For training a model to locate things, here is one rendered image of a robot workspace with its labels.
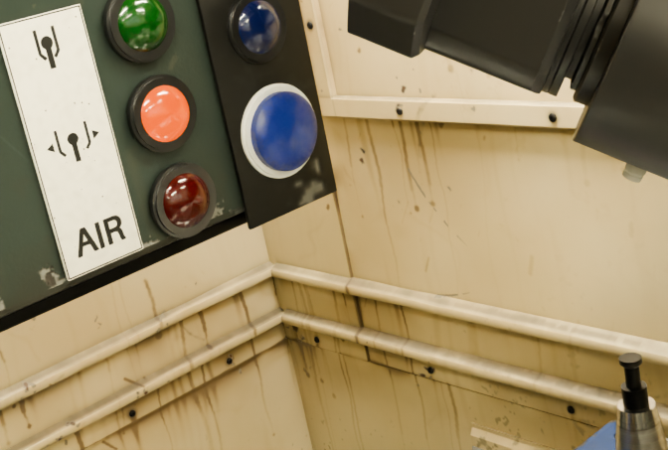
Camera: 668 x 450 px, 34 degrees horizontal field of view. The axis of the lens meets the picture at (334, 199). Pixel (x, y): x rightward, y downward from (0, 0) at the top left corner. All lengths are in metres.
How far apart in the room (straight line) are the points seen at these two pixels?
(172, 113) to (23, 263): 0.07
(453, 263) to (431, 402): 0.25
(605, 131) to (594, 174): 0.90
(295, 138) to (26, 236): 0.11
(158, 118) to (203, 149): 0.03
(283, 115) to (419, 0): 0.10
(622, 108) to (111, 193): 0.17
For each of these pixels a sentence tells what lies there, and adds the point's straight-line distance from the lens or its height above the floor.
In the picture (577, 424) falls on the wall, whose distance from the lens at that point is 1.43.
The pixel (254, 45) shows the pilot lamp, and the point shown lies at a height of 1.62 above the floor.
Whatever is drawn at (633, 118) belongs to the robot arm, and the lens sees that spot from 0.35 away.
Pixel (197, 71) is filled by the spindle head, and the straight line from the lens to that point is 0.40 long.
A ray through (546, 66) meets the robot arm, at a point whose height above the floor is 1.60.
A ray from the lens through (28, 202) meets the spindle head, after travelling 0.37.
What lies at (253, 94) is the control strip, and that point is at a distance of 0.41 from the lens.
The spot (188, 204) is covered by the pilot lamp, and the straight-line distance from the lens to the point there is 0.39.
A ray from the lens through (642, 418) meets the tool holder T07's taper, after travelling 0.77.
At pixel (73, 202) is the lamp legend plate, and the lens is 0.37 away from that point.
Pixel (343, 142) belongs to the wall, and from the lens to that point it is 1.52.
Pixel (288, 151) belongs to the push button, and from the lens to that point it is 0.41.
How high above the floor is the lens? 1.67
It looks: 17 degrees down
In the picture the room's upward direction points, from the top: 12 degrees counter-clockwise
